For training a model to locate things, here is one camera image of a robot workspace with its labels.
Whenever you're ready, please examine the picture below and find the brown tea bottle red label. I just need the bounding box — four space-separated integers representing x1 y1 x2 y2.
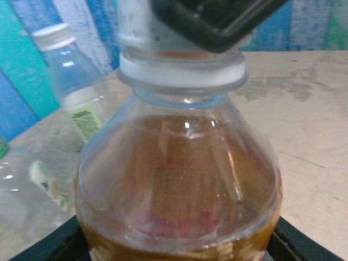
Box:
73 46 283 261

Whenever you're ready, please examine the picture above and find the white bottle cap with print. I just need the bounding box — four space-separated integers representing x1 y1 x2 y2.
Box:
116 0 252 59

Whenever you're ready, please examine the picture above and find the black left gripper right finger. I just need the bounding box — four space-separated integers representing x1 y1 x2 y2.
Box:
268 216 343 261

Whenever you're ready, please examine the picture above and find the narrow clear plastic bottle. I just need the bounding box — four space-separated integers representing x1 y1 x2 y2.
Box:
35 35 115 145

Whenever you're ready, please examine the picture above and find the wide clear plastic bottle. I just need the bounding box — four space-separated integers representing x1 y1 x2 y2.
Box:
0 135 82 245

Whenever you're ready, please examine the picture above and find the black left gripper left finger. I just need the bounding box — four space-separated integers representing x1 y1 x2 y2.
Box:
10 214 90 261

